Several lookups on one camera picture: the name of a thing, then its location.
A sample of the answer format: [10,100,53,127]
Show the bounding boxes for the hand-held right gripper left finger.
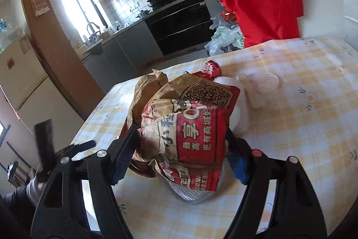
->
[31,124,140,239]

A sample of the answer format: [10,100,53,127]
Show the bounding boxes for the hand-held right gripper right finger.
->
[224,127,336,239]

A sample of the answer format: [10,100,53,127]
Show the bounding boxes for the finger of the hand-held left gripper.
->
[54,140,96,157]
[34,120,54,181]

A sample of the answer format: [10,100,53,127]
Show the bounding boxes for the brown red printed paper bag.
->
[127,69,241,192]

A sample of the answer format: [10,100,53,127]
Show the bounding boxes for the cream refrigerator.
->
[0,33,84,150]

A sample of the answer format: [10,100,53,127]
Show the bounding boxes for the clear plastic container piece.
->
[236,74,270,109]

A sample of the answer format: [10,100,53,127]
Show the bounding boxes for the yellow checked tablecloth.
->
[68,36,358,239]

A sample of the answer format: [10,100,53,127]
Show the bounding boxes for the grey lower kitchen cabinets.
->
[81,21,164,85]

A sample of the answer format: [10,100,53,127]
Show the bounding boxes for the steel kitchen faucet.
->
[86,22,100,42]

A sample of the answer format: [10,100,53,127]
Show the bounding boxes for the bag of empty bottles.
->
[0,16,27,52]

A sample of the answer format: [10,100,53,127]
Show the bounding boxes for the pile of plastic bags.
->
[205,15,245,56]

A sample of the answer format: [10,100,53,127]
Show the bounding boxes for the kitchen window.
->
[57,0,108,46]

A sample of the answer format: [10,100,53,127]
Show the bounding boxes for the black oven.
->
[144,0,214,56]

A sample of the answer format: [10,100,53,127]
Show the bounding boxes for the wall calendar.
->
[29,0,49,17]

